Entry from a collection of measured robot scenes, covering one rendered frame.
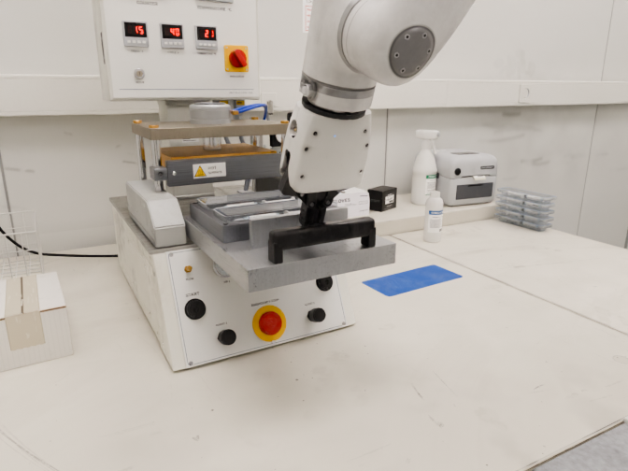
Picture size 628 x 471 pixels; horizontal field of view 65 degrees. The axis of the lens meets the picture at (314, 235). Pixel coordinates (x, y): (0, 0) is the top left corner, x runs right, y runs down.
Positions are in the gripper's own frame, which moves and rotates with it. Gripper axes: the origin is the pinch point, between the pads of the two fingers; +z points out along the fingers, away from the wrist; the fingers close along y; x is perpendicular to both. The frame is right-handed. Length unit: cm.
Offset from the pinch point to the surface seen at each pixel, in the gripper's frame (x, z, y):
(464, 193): 52, 38, 92
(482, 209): 47, 41, 98
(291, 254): -3.0, 3.5, -4.0
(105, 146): 87, 31, -14
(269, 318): 6.5, 24.8, -0.2
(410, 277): 18, 34, 42
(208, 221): 11.7, 7.0, -10.0
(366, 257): -5.9, 3.9, 6.0
